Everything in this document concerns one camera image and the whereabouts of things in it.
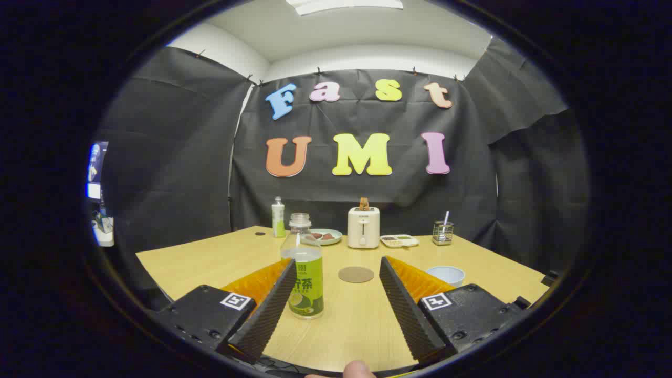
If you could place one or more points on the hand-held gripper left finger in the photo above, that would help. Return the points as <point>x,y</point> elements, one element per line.
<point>268,315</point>

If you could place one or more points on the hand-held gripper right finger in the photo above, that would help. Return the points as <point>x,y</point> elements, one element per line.
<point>407,315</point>

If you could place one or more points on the green label juice bottle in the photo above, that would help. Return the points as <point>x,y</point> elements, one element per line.
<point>307,283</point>

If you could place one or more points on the pale blue cup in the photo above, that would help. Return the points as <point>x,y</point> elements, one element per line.
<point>446,275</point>

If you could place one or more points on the round brown coaster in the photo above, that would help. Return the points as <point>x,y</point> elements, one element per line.
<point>356,274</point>

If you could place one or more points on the small white green bottle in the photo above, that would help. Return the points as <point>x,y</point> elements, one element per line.
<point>278,220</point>

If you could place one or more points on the wooden table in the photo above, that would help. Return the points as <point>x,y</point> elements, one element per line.
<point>344,336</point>

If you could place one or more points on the white divided snack tray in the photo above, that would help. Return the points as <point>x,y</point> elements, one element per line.
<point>399,241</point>

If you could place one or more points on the white toaster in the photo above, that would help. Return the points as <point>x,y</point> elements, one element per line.
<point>363,228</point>

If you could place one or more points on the brown food pieces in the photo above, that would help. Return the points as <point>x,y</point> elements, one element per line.
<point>326,237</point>

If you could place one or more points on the pale green plate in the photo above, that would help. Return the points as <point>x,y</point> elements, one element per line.
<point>337,241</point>

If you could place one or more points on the white straw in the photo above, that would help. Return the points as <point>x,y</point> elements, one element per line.
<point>446,218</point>

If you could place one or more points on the bread slice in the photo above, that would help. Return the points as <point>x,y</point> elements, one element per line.
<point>364,203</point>

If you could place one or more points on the black backdrop cloth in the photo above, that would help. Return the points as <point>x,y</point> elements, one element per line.
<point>367,189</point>

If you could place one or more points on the small black object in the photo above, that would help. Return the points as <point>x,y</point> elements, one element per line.
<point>549,277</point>

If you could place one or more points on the computer monitor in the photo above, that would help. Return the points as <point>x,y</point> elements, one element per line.
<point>96,168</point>

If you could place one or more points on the ceiling light panel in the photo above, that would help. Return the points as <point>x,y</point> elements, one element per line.
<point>346,5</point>

